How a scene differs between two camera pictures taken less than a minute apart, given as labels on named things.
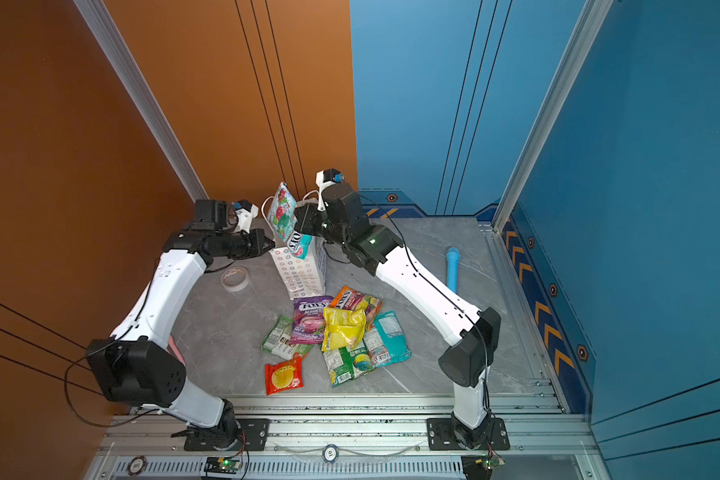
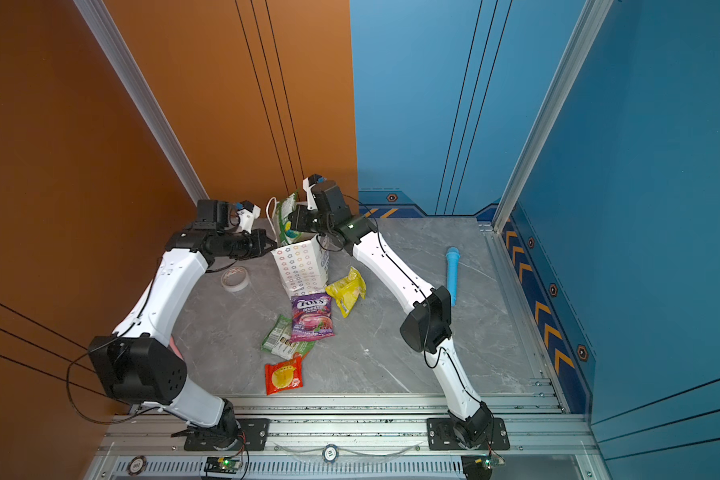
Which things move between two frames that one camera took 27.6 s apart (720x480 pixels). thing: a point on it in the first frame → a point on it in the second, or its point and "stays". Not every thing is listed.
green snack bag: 345,364 → 286,234
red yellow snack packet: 284,375 stays
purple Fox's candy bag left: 308,321 stays
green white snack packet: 277,342 stays
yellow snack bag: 343,327 → 346,290
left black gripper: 256,237 stays
